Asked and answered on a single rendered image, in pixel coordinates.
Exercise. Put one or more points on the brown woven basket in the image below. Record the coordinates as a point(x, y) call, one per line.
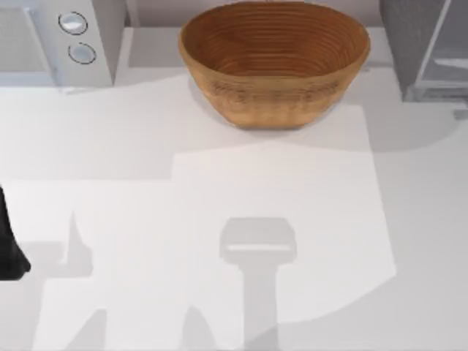
point(274, 73)

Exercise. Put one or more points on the pale microwave oven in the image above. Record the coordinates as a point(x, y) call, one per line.
point(91, 66)

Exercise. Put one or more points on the white microwave knob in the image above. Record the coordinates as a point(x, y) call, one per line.
point(72, 22)
point(82, 52)

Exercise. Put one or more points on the grey cabinet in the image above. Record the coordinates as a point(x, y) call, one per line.
point(413, 47)

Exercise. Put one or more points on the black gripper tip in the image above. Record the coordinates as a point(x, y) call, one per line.
point(9, 252)

